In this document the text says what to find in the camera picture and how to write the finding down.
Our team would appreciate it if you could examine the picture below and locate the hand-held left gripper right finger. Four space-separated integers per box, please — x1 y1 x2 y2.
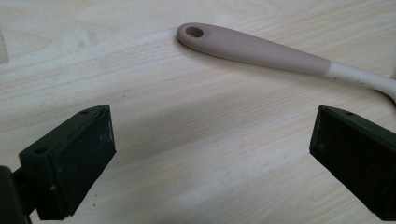
308 105 396 222

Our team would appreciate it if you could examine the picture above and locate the beige utensil handle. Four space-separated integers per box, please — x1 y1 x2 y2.
176 21 396 104

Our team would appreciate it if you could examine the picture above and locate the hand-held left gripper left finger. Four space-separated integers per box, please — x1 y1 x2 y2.
18 104 118 221

